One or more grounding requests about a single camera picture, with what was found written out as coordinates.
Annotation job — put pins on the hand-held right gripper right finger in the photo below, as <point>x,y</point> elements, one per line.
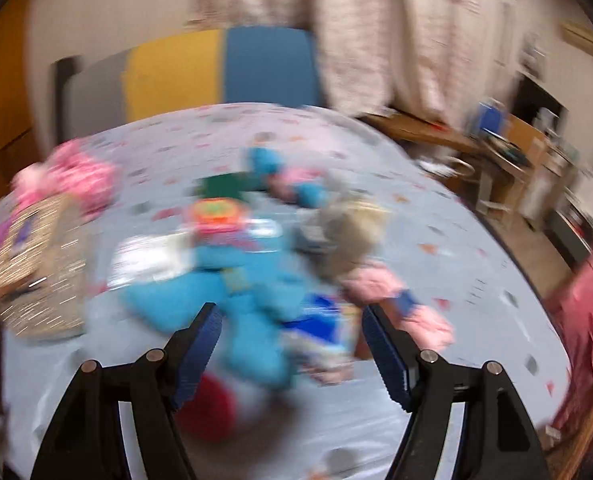
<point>386,355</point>

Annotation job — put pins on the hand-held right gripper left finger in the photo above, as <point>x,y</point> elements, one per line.
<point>201,350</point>

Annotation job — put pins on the white knit glove blue band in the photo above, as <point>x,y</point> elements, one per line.
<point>341,240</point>

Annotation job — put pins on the bright blue plush toy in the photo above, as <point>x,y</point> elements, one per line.
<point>246,320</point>

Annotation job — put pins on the red round object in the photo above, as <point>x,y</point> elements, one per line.
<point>209,407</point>

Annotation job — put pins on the pink fuzzy cloth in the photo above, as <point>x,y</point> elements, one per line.
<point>391,290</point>

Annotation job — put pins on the blue and white packet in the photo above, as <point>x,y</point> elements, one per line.
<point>321,322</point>

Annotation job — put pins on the white plastic packet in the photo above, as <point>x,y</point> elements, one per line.
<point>149,260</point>

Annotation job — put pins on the multicolour round toy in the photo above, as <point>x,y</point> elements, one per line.
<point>216,217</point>

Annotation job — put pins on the green and yellow sponge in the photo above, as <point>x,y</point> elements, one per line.
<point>221,185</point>

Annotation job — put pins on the silver ornate metal box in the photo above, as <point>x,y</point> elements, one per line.
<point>36,270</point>

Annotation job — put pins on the blue plush elephant pink dress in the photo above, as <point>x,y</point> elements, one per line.
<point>276,170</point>

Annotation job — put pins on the pink hanging cloth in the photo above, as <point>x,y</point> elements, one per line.
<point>591,320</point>

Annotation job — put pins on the pink spotted plush toy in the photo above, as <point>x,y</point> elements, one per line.
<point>76,180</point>

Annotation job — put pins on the wooden desk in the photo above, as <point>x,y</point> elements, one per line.
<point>451,135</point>

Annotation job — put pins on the wooden wardrobe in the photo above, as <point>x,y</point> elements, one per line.
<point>1,100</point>

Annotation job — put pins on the pale patterned curtain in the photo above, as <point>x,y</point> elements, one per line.
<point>366,25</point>

